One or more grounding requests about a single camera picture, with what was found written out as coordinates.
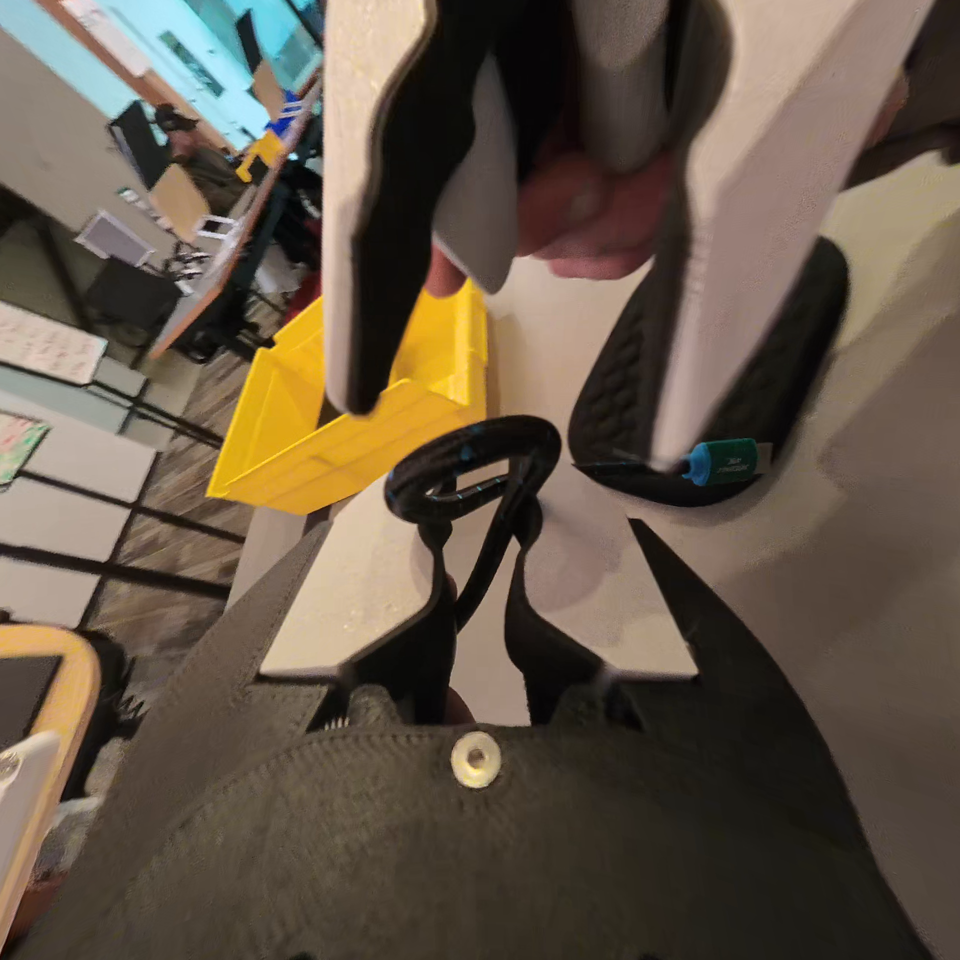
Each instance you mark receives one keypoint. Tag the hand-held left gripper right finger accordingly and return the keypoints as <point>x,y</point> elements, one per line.
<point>615,600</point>

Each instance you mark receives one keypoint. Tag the person's right hand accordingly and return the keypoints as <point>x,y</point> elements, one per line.
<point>585,218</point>

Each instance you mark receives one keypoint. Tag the wooden desk with black legs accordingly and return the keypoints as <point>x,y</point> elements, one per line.
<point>225,255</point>

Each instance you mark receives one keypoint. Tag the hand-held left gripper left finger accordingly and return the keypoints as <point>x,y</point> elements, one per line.
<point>345,600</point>

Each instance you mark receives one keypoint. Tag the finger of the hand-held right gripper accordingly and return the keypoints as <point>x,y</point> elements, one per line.
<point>795,120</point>
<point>360,150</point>

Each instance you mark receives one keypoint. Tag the yellow plastic bin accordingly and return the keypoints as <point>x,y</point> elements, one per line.
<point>285,435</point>

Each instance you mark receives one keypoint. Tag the black wood-edged board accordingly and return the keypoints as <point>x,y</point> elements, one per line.
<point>30,690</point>

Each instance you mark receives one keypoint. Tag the whiteboard with green notes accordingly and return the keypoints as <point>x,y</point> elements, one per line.
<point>18,447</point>

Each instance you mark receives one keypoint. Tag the whiteboard on stand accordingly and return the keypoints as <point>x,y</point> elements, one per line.
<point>45,342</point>

